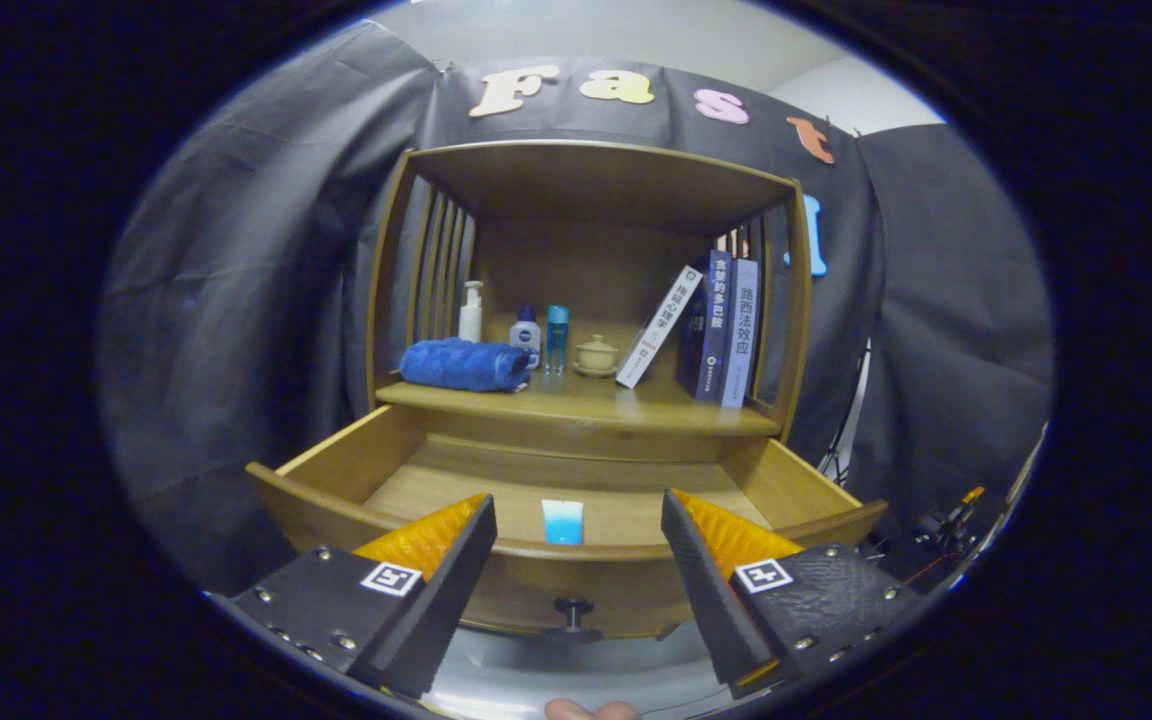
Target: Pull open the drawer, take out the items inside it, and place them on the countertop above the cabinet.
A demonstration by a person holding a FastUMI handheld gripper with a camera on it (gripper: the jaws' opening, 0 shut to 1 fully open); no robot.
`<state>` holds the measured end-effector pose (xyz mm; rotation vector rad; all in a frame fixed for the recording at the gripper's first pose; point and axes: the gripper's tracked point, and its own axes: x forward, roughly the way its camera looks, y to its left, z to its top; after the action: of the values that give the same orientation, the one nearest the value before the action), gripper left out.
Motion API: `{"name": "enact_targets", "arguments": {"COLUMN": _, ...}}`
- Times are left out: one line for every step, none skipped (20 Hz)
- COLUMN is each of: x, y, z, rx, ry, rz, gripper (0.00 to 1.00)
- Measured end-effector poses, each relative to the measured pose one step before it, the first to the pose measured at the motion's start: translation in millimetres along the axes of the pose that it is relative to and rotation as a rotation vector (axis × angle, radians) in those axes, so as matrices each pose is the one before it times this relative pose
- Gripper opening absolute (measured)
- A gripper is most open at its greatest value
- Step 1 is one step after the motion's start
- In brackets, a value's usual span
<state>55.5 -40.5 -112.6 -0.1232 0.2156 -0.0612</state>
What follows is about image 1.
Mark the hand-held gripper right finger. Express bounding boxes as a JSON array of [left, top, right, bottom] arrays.
[[661, 488, 927, 698]]

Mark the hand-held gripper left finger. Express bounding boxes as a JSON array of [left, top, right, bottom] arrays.
[[211, 493, 500, 701]]

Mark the wooden drawer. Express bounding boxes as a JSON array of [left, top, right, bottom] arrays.
[[246, 405, 889, 643]]

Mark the blue squeeze tube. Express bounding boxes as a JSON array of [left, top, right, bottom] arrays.
[[541, 499, 585, 546]]

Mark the wooden countertop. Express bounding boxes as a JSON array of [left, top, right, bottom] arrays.
[[376, 363, 785, 438]]

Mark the wooden cabinet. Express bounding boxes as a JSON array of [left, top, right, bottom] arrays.
[[366, 140, 814, 463]]

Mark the blue folded towel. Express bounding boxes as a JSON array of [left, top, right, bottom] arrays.
[[399, 337, 534, 393]]

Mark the black device with orange part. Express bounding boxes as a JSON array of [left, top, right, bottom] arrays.
[[896, 487, 987, 586]]

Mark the light purple book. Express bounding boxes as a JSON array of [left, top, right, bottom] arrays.
[[719, 258, 760, 409]]

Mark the dark blue book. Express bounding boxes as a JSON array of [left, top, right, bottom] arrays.
[[676, 250, 734, 403]]

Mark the beige lidded teacup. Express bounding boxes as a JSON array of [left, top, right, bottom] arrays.
[[574, 334, 621, 378]]

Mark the white book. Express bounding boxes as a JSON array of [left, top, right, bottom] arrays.
[[616, 265, 705, 389]]

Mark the small white blue-capped bottle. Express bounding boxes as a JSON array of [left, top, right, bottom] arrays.
[[509, 305, 543, 369]]

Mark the white pump bottle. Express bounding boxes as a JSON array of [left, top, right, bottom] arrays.
[[458, 281, 485, 344]]

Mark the clear blue bottle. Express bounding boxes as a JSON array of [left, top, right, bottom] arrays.
[[546, 305, 570, 376]]

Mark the black backdrop cloth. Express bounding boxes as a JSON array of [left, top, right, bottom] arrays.
[[96, 20, 1055, 596]]

